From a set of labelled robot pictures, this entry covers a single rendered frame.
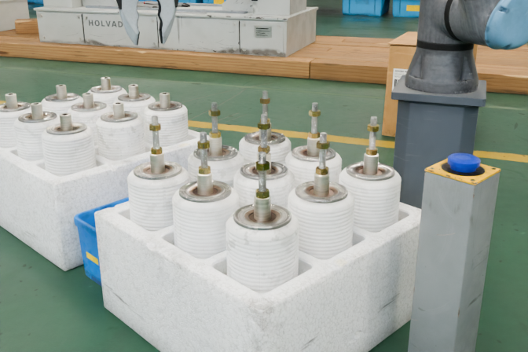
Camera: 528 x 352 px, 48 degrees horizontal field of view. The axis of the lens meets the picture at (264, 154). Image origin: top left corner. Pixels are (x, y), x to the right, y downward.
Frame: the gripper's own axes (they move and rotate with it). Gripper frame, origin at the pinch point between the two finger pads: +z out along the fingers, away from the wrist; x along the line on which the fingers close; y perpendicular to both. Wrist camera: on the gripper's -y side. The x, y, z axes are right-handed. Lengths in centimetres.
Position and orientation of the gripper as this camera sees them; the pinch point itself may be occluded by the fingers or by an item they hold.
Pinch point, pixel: (149, 35)
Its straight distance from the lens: 89.0
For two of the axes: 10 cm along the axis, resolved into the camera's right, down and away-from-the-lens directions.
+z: 0.0, 9.4, 3.3
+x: -9.3, 1.3, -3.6
